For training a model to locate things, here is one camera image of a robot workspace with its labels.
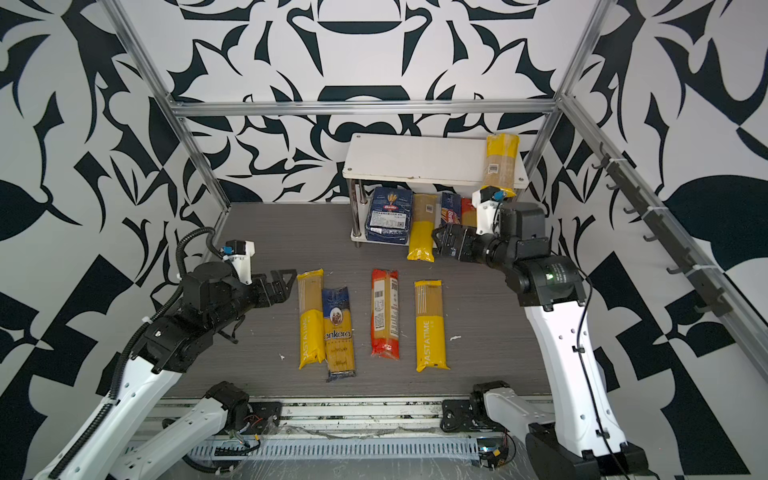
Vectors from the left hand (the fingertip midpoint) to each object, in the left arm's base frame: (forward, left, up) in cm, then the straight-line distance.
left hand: (280, 269), depth 68 cm
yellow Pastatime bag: (+4, -2, -25) cm, 25 cm away
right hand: (+2, -38, +9) cm, 39 cm away
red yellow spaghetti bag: (+33, -54, -19) cm, 66 cm away
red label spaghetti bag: (-2, -24, -25) cm, 34 cm away
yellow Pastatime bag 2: (-4, -37, -26) cm, 45 cm away
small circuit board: (-33, -47, -29) cm, 65 cm away
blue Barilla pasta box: (+29, -26, -15) cm, 42 cm away
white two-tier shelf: (+30, -44, +6) cm, 53 cm away
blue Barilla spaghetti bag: (+35, -48, -18) cm, 62 cm away
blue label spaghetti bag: (-6, -10, -26) cm, 29 cm away
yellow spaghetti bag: (+30, -38, -20) cm, 52 cm away
